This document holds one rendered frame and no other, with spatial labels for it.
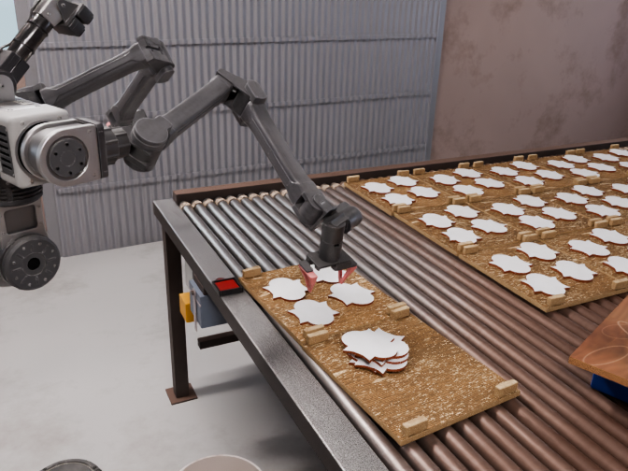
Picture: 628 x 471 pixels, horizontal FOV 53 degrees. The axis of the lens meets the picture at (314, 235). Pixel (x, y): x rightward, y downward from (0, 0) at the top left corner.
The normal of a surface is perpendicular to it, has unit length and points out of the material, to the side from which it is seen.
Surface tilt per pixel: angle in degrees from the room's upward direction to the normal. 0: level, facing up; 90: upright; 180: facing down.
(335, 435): 0
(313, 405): 0
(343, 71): 90
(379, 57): 90
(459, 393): 0
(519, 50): 90
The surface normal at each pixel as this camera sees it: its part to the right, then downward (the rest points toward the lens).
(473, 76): 0.48, 0.36
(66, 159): 0.75, 0.28
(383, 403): 0.03, -0.92
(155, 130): 0.47, -0.58
